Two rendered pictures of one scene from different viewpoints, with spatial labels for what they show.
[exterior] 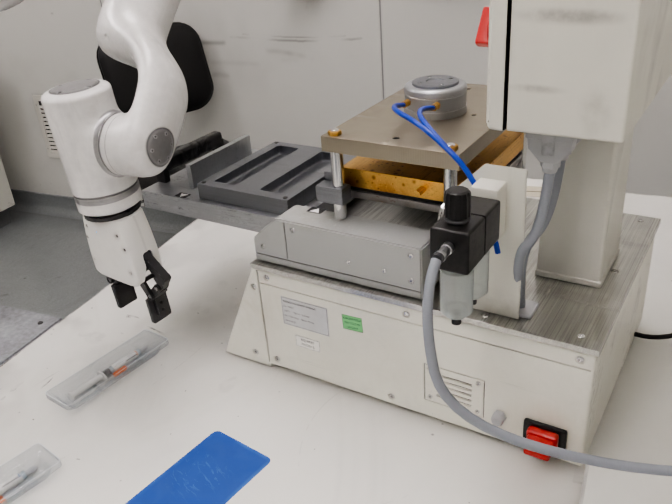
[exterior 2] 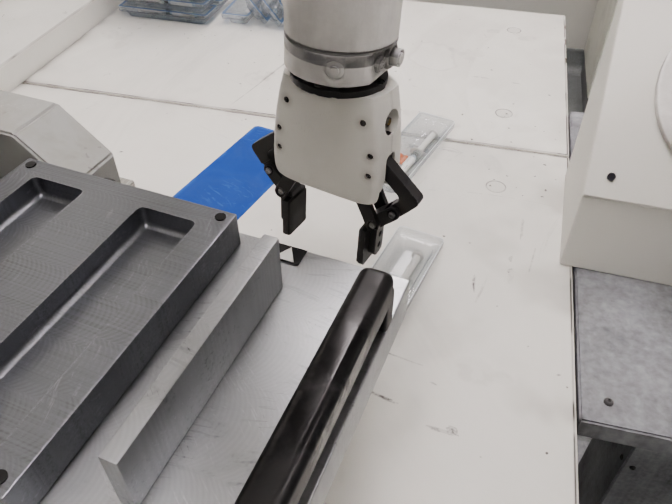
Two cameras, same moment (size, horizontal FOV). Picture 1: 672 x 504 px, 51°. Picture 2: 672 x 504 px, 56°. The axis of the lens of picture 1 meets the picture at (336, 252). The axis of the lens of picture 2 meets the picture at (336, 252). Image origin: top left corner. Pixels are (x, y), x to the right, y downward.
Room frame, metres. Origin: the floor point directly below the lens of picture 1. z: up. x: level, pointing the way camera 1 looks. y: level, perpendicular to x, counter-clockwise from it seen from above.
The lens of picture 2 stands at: (1.30, 0.20, 1.25)
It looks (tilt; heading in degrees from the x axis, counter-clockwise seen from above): 43 degrees down; 168
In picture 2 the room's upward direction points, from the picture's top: straight up
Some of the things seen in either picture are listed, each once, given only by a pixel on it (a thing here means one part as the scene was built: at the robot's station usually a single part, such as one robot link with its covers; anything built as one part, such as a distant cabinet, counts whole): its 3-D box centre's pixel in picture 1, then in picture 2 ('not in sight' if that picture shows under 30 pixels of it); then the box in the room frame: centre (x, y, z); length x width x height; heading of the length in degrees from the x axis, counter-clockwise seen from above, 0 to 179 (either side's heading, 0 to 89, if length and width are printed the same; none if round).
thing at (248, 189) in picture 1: (281, 174); (26, 298); (1.03, 0.07, 0.98); 0.20 x 0.17 x 0.03; 146
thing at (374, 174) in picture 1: (432, 145); not in sight; (0.88, -0.14, 1.07); 0.22 x 0.17 x 0.10; 146
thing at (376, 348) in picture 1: (426, 297); not in sight; (0.87, -0.13, 0.84); 0.53 x 0.37 x 0.17; 56
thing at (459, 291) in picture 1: (461, 247); not in sight; (0.63, -0.13, 1.05); 0.15 x 0.05 x 0.15; 146
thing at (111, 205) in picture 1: (107, 195); (342, 51); (0.87, 0.29, 1.04); 0.09 x 0.08 x 0.03; 50
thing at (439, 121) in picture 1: (451, 137); not in sight; (0.85, -0.16, 1.08); 0.31 x 0.24 x 0.13; 146
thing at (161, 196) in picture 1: (257, 177); (100, 336); (1.05, 0.11, 0.97); 0.30 x 0.22 x 0.08; 56
